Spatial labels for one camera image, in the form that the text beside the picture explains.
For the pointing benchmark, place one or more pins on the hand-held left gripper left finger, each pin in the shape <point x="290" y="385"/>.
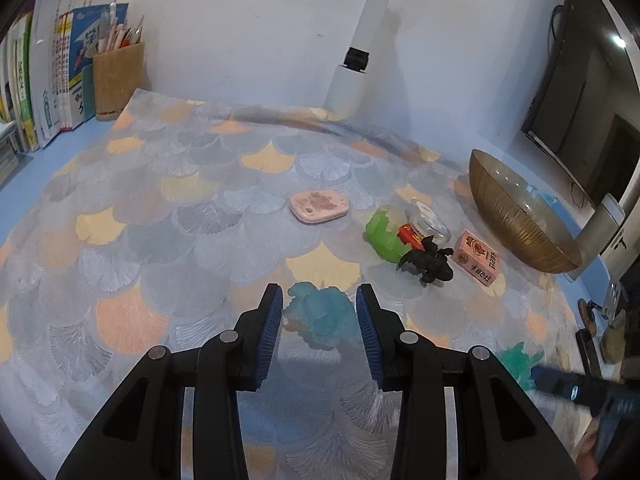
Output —
<point x="266" y="337"/>

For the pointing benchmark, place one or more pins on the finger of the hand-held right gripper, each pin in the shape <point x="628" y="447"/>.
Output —
<point x="557" y="381"/>

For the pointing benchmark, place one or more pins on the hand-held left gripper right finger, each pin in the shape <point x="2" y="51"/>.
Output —
<point x="371" y="337"/>

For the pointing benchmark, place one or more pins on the teal translucent toy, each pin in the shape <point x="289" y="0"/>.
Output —
<point x="517" y="360"/>

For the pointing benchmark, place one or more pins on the blue translucent toy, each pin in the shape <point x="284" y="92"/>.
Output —
<point x="325" y="310"/>

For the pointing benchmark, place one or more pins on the black dragon toy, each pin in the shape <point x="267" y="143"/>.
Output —
<point x="430" y="262"/>

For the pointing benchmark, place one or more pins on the fan-patterned table mat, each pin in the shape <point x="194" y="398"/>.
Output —
<point x="200" y="260"/>

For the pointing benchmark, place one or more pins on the green translucent toy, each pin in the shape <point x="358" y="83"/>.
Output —
<point x="382" y="235"/>

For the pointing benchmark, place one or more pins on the small red case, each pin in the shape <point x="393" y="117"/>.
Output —
<point x="409" y="233"/>

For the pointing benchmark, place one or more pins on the pink card box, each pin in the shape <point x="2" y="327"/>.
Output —
<point x="477" y="260"/>

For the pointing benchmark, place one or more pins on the round clear plastic case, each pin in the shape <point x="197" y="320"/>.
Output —
<point x="431" y="220"/>

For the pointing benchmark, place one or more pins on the small pink device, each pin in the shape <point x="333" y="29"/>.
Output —
<point x="318" y="206"/>

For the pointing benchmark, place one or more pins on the gold ribbed glass bowl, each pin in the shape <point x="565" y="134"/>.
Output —
<point x="520" y="230"/>

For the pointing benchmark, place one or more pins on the grey cylindrical stand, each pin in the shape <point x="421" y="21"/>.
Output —
<point x="600" y="227"/>

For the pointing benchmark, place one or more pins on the black monitor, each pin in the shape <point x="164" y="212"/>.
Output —
<point x="590" y="110"/>

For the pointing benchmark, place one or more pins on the cork pen holder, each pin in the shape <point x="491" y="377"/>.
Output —
<point x="117" y="82"/>

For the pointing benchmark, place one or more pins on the bunch of pens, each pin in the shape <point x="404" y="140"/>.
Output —
<point x="120" y="32"/>

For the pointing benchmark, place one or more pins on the row of upright books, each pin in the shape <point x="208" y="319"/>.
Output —
<point x="50" y="60"/>

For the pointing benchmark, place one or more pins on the white lamp post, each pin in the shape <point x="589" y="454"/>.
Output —
<point x="350" y="90"/>

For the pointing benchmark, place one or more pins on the black post clamp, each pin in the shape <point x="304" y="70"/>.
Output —
<point x="356" y="59"/>

